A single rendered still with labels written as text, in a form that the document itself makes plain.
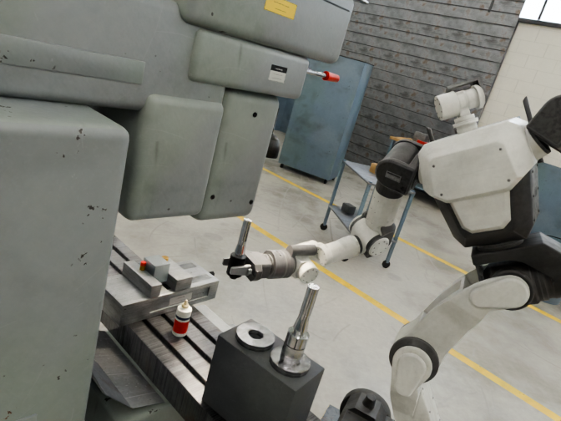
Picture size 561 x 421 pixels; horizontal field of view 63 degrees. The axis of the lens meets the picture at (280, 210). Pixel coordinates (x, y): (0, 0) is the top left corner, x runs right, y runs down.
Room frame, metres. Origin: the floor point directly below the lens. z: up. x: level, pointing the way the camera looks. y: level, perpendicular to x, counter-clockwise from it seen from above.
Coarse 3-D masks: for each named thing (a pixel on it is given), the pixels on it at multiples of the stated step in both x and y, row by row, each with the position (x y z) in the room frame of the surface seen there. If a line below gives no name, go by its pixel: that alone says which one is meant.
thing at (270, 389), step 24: (240, 336) 0.88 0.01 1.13; (264, 336) 0.90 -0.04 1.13; (216, 360) 0.87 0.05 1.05; (240, 360) 0.84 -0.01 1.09; (264, 360) 0.84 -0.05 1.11; (312, 360) 0.88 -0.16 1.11; (216, 384) 0.86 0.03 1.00; (240, 384) 0.83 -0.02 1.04; (264, 384) 0.80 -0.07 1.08; (288, 384) 0.78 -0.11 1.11; (312, 384) 0.83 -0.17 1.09; (216, 408) 0.86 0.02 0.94; (240, 408) 0.82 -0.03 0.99; (264, 408) 0.79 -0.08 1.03; (288, 408) 0.77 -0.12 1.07
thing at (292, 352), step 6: (288, 342) 0.83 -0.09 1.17; (294, 342) 0.83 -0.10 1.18; (300, 342) 0.83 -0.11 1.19; (306, 342) 0.84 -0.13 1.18; (282, 348) 0.84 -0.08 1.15; (288, 348) 0.83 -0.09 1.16; (294, 348) 0.83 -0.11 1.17; (300, 348) 0.83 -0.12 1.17; (282, 354) 0.84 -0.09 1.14; (288, 354) 0.83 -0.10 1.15; (294, 354) 0.83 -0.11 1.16; (300, 354) 0.83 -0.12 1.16; (282, 360) 0.83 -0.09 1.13; (288, 360) 0.83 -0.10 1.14; (294, 360) 0.83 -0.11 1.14; (300, 360) 0.84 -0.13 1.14
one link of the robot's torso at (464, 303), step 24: (456, 288) 1.27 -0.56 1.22; (480, 288) 1.14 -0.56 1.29; (504, 288) 1.11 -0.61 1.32; (528, 288) 1.11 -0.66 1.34; (432, 312) 1.20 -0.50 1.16; (456, 312) 1.16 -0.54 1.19; (480, 312) 1.13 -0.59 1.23; (408, 336) 1.21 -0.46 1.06; (432, 336) 1.19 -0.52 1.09; (456, 336) 1.17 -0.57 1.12; (432, 360) 1.16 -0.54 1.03
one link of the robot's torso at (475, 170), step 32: (480, 128) 1.22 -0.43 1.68; (512, 128) 1.16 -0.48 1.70; (448, 160) 1.19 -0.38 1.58; (480, 160) 1.15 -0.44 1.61; (512, 160) 1.12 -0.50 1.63; (448, 192) 1.18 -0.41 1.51; (480, 192) 1.15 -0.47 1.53; (512, 192) 1.13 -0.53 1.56; (448, 224) 1.22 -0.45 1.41; (480, 224) 1.15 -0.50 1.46; (512, 224) 1.12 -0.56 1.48
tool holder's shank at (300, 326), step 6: (312, 288) 0.84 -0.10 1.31; (318, 288) 0.85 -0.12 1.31; (306, 294) 0.84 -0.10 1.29; (312, 294) 0.84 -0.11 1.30; (306, 300) 0.84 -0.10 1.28; (312, 300) 0.84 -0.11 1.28; (306, 306) 0.84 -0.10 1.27; (312, 306) 0.84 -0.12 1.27; (300, 312) 0.84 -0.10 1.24; (306, 312) 0.84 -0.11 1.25; (300, 318) 0.84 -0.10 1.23; (306, 318) 0.84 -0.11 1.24; (294, 324) 0.85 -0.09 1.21; (300, 324) 0.84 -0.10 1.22; (306, 324) 0.84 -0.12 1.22; (294, 330) 0.85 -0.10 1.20; (300, 330) 0.83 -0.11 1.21; (306, 330) 0.84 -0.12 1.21
